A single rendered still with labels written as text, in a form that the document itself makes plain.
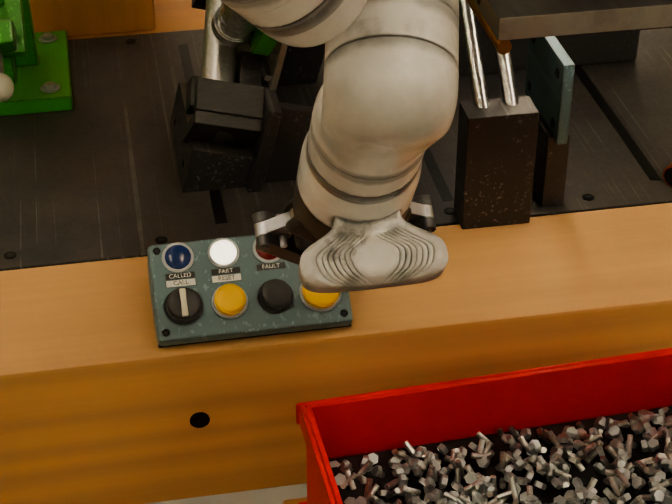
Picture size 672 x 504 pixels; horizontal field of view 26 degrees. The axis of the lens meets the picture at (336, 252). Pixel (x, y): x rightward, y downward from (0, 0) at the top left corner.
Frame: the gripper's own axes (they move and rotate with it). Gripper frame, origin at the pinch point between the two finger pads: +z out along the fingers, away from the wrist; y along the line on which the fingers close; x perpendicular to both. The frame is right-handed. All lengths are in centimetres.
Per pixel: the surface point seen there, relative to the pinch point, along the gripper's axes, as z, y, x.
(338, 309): 7.2, -0.7, 1.5
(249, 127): 16.0, 3.1, -18.7
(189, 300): 6.0, 10.5, -0.1
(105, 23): 43, 14, -46
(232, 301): 6.0, 7.3, 0.3
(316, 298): 6.1, 0.9, 0.8
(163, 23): 45, 8, -46
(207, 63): 16.4, 6.0, -25.5
